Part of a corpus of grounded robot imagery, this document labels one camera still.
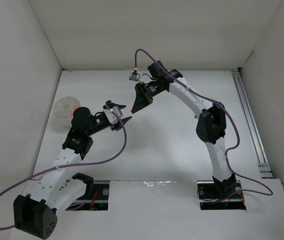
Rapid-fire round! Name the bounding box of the right aluminium rail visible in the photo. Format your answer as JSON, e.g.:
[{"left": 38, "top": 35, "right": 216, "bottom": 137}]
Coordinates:
[{"left": 231, "top": 69, "right": 274, "bottom": 179}]

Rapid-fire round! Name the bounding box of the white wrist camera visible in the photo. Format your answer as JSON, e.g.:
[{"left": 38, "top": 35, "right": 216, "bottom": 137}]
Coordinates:
[
  {"left": 103, "top": 105, "right": 123, "bottom": 125},
  {"left": 128, "top": 67, "right": 142, "bottom": 83}
]

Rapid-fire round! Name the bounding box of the white round divided container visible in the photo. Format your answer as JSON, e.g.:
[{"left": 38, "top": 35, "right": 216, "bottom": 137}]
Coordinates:
[{"left": 52, "top": 96, "right": 81, "bottom": 127}]

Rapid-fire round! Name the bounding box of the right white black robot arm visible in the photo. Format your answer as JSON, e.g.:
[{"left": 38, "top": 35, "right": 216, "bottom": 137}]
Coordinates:
[{"left": 129, "top": 61, "right": 236, "bottom": 200}]

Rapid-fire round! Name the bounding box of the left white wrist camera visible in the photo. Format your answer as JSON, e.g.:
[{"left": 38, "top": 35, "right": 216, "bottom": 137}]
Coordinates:
[{"left": 103, "top": 105, "right": 123, "bottom": 125}]

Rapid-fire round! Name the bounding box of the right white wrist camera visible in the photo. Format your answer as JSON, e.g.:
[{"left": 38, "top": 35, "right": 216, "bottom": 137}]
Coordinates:
[{"left": 128, "top": 67, "right": 142, "bottom": 83}]

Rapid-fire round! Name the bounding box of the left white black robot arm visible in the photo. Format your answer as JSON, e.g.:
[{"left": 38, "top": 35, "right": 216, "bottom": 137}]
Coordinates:
[{"left": 13, "top": 100, "right": 130, "bottom": 240}]

